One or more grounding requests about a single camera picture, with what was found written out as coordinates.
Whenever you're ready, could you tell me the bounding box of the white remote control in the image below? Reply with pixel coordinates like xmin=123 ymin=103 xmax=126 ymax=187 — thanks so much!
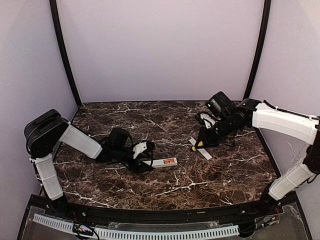
xmin=152 ymin=157 xmax=178 ymax=168

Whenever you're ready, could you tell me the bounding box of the black frame post right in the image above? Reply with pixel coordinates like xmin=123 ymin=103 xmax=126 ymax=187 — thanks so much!
xmin=242 ymin=0 xmax=272 ymax=100

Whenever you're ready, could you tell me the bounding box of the black frame post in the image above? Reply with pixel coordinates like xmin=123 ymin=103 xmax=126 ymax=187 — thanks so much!
xmin=242 ymin=0 xmax=272 ymax=100
xmin=49 ymin=0 xmax=82 ymax=108

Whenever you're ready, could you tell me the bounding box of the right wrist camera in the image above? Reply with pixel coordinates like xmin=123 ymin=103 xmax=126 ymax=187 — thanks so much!
xmin=195 ymin=111 xmax=218 ymax=129

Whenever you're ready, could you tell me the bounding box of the white cable duct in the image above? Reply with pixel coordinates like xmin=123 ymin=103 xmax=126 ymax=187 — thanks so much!
xmin=32 ymin=213 xmax=240 ymax=240

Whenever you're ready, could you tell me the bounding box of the black front rail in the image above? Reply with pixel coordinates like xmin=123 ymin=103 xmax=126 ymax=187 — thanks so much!
xmin=28 ymin=193 xmax=297 ymax=226

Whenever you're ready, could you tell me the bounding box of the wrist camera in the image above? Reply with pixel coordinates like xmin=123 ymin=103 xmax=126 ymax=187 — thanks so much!
xmin=132 ymin=141 xmax=148 ymax=159
xmin=195 ymin=111 xmax=218 ymax=129

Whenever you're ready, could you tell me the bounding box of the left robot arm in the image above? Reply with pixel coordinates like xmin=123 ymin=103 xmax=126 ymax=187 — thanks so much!
xmin=24 ymin=109 xmax=178 ymax=201

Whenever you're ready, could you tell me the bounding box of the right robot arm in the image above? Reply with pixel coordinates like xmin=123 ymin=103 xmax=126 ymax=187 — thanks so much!
xmin=192 ymin=91 xmax=320 ymax=202

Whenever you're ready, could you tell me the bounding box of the black frame post left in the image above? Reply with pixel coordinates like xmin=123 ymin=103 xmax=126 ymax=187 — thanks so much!
xmin=49 ymin=0 xmax=82 ymax=108

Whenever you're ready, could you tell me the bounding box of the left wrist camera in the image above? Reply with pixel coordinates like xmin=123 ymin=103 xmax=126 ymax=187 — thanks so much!
xmin=132 ymin=141 xmax=148 ymax=159

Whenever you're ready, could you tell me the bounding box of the yellow pry tool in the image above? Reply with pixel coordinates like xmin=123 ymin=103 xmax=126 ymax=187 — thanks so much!
xmin=190 ymin=141 xmax=204 ymax=152

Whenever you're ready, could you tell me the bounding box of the white battery cover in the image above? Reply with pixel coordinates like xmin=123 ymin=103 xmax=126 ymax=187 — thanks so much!
xmin=188 ymin=137 xmax=212 ymax=160

